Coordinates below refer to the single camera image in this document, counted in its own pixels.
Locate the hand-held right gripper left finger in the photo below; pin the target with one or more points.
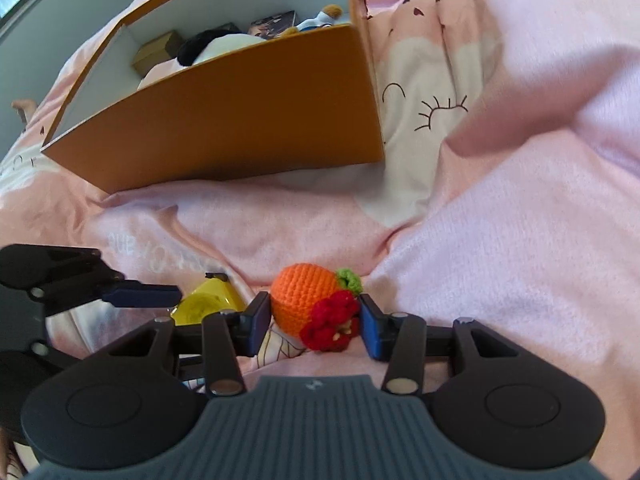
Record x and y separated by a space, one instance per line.
257 327

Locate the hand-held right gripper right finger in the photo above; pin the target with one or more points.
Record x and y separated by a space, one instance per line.
372 332

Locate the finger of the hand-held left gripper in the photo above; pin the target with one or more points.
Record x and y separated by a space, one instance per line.
140 294
55 357

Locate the orange crochet toy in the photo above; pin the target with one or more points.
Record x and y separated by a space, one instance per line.
300 295

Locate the yellow plastic toy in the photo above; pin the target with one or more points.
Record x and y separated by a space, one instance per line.
205 305

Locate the orange cardboard box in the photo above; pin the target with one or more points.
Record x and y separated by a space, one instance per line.
225 120

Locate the gold gift box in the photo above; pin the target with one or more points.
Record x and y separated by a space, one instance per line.
157 52

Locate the black and white plush toy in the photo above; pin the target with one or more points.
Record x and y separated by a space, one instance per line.
220 47

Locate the photo booklet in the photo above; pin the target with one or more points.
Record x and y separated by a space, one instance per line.
272 25

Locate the small figure toy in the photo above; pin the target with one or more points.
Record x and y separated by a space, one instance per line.
320 19

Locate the pink printed blanket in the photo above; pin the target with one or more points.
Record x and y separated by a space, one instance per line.
250 220

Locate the light pink fleece blanket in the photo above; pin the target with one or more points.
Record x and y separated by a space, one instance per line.
525 235

